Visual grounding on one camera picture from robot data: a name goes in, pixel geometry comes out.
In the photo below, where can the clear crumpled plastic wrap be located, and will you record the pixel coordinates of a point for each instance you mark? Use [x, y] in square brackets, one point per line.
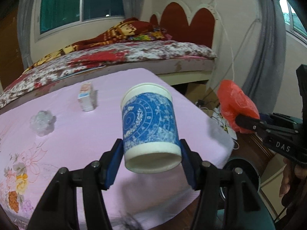
[42, 123]

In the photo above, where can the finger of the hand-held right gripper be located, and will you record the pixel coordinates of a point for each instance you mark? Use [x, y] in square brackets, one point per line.
[251, 123]

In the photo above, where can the long grey curtain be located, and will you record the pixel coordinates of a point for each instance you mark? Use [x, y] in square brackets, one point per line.
[266, 40]

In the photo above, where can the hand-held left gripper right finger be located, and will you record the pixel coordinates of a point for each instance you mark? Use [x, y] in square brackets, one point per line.
[189, 170]

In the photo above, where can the pink floral tablecloth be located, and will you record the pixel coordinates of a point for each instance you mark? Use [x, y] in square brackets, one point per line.
[72, 136]

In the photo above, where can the red heart-shaped headboard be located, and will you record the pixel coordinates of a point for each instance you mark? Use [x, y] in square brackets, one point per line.
[201, 24]

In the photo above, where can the bed with floral sheet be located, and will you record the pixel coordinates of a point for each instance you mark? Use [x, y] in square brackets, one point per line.
[144, 50]

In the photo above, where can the person's right hand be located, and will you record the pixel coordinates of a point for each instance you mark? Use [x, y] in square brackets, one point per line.
[291, 184]

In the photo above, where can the grey window curtain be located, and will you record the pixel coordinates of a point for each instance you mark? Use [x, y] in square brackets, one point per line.
[26, 28]

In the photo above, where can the brown wooden door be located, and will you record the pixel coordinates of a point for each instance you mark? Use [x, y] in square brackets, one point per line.
[9, 48]

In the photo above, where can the small pink cardboard box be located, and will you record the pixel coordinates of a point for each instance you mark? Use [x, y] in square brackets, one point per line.
[85, 98]

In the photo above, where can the red printed blanket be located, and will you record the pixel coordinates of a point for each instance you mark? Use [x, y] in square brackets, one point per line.
[124, 28]

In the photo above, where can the white framed window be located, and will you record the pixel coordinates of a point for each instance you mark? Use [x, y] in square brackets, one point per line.
[60, 9]

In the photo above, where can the tall blue patterned paper cup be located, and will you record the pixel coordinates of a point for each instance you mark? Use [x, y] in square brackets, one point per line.
[148, 122]

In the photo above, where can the red plastic bag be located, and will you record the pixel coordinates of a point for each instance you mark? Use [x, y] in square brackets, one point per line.
[232, 103]

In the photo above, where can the black trash bin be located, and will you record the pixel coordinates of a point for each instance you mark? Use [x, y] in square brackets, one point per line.
[242, 166]

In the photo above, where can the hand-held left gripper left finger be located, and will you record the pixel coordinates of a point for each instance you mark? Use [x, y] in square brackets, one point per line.
[115, 165]

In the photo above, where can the small side window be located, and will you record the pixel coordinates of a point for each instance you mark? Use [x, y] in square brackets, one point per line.
[295, 16]

